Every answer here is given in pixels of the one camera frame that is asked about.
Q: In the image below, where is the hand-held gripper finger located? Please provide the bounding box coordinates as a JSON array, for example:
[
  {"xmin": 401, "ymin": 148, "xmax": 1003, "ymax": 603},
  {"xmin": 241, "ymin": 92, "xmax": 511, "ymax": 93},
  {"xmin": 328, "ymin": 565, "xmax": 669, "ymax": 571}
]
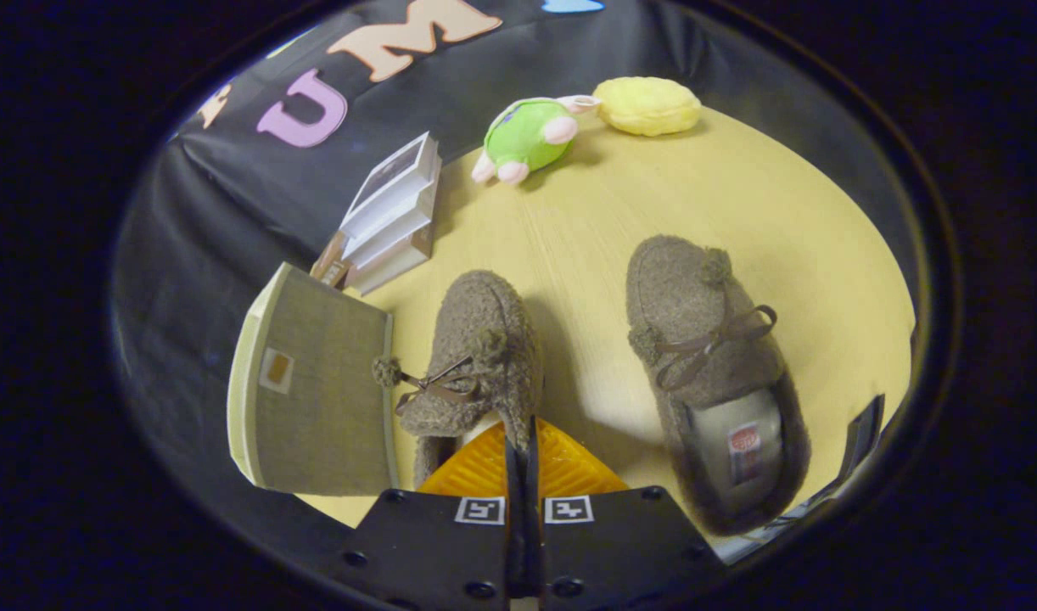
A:
[
  {"xmin": 336, "ymin": 418, "xmax": 528, "ymax": 611},
  {"xmin": 525, "ymin": 414, "xmax": 729, "ymax": 611}
]

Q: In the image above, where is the green and pink plush toy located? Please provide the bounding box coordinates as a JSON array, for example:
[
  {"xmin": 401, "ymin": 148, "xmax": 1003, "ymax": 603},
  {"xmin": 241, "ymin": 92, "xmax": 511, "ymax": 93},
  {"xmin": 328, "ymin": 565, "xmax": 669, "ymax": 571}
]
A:
[{"xmin": 472, "ymin": 95, "xmax": 602, "ymax": 186}]

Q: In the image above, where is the grey fabric storage box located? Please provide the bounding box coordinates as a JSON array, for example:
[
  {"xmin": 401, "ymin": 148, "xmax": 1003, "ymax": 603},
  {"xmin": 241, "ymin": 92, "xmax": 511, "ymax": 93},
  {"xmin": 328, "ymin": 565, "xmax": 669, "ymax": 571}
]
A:
[{"xmin": 227, "ymin": 261, "xmax": 401, "ymax": 497}]

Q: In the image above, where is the brown flat cardboard box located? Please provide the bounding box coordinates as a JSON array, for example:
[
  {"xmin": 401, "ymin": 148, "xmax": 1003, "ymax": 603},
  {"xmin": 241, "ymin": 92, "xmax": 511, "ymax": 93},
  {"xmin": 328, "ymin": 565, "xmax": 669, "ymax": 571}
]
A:
[{"xmin": 309, "ymin": 229, "xmax": 354, "ymax": 289}]

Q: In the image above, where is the yellow plush toy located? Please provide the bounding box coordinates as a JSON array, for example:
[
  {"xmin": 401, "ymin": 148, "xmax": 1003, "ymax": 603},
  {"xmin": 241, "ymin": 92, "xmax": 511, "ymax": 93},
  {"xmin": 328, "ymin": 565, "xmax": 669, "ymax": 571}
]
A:
[{"xmin": 592, "ymin": 76, "xmax": 703, "ymax": 137}]

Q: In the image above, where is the black flat panel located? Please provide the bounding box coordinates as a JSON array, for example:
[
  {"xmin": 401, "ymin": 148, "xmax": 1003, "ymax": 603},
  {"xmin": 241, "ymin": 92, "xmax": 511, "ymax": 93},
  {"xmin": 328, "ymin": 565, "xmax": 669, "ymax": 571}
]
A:
[{"xmin": 769, "ymin": 393, "xmax": 887, "ymax": 531}]

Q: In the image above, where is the tan spine book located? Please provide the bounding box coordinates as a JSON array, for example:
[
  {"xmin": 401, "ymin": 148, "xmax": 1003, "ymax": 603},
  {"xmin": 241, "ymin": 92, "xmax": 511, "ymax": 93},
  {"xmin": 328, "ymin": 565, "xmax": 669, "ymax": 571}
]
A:
[{"xmin": 345, "ymin": 222, "xmax": 436, "ymax": 297}]

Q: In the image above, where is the brown fuzzy shoe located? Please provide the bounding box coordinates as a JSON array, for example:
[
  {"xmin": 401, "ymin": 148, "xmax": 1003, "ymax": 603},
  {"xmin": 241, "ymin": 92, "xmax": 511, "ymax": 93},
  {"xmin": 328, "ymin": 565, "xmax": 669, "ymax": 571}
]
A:
[
  {"xmin": 626, "ymin": 235, "xmax": 812, "ymax": 537},
  {"xmin": 373, "ymin": 270, "xmax": 543, "ymax": 491}
]

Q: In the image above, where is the black backdrop cloth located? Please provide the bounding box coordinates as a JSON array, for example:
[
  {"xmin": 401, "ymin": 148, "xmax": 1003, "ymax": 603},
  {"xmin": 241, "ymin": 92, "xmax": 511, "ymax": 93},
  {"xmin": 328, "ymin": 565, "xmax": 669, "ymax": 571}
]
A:
[{"xmin": 109, "ymin": 0, "xmax": 922, "ymax": 535}]

